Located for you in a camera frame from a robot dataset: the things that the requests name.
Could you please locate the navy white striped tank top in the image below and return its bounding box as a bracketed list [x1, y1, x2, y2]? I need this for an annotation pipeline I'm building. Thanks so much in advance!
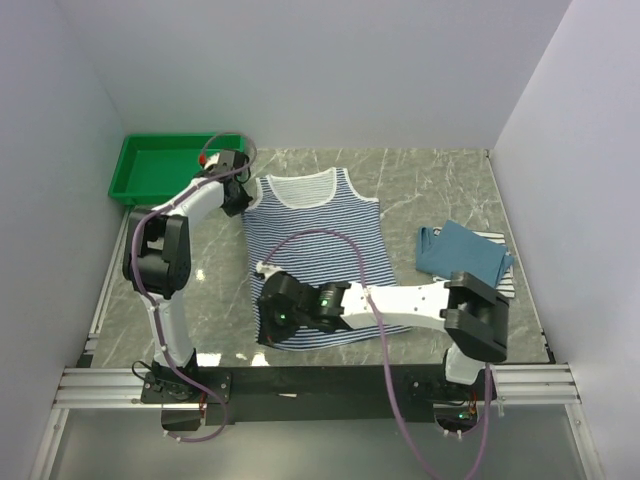
[240, 166, 414, 353]

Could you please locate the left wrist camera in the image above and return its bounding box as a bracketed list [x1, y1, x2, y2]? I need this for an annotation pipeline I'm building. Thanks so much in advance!
[199, 152, 220, 175]

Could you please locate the black base beam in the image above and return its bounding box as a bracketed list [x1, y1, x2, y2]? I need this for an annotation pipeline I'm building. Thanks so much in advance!
[140, 365, 497, 431]

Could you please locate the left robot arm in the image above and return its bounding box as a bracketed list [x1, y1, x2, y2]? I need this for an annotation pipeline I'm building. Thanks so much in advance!
[122, 149, 257, 402]

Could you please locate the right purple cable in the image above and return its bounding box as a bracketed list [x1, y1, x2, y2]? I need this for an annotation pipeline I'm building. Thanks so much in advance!
[259, 227, 494, 480]

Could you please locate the aluminium rail frame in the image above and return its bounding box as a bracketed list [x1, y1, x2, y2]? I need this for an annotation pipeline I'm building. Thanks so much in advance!
[29, 199, 601, 480]

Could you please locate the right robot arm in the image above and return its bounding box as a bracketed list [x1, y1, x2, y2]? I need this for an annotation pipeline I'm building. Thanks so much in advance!
[256, 263, 509, 399]

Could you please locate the teal tank top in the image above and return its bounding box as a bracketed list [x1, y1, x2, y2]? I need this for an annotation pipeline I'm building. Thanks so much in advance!
[414, 219, 515, 290]

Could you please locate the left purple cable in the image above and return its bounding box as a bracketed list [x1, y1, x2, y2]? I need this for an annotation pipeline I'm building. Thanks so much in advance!
[127, 130, 258, 444]

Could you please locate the black white striped tank top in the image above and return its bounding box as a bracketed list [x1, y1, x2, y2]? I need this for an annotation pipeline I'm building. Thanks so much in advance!
[429, 227, 517, 300]

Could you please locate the purple cable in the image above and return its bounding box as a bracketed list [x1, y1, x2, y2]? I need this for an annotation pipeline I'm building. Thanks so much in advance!
[259, 227, 494, 480]
[127, 130, 258, 444]

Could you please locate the green plastic bin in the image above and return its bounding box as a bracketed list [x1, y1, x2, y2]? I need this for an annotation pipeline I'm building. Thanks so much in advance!
[107, 131, 247, 206]

